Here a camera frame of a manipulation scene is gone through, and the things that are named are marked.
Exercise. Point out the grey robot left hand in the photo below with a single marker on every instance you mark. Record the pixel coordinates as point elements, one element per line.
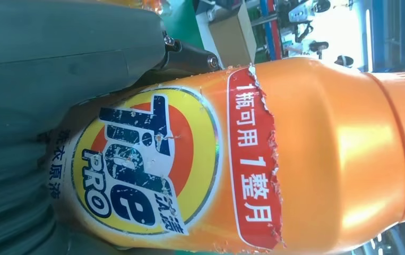
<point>65,52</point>

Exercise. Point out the closed cardboard box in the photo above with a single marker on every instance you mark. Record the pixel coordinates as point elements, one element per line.
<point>234,38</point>

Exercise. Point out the person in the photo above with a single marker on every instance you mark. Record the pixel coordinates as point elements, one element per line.
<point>344,61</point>
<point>316,46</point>

